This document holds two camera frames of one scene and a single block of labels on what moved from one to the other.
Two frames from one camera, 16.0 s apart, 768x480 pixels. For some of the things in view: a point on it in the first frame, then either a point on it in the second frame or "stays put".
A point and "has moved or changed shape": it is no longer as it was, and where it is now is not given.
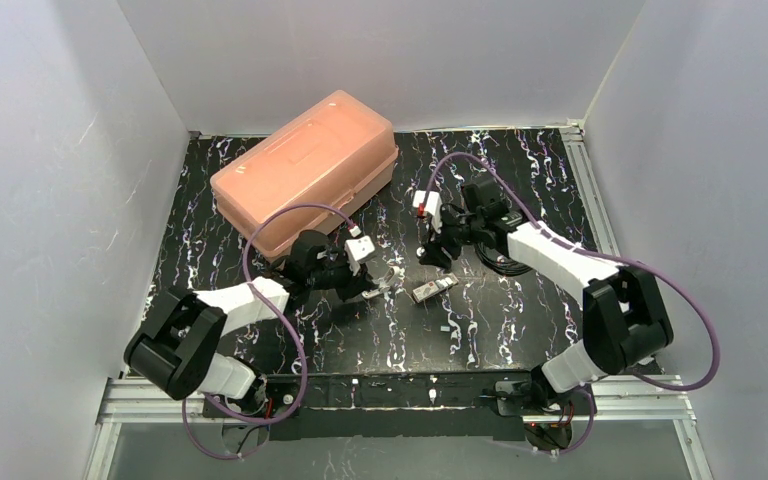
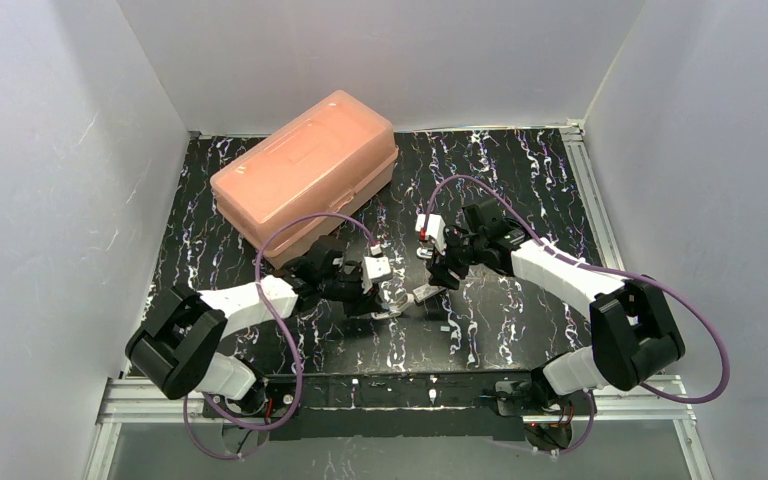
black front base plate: [491, 406] stays put
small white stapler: [384, 284] has moved or changed shape
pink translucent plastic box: [335, 156] stays put
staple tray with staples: [433, 287] stays put
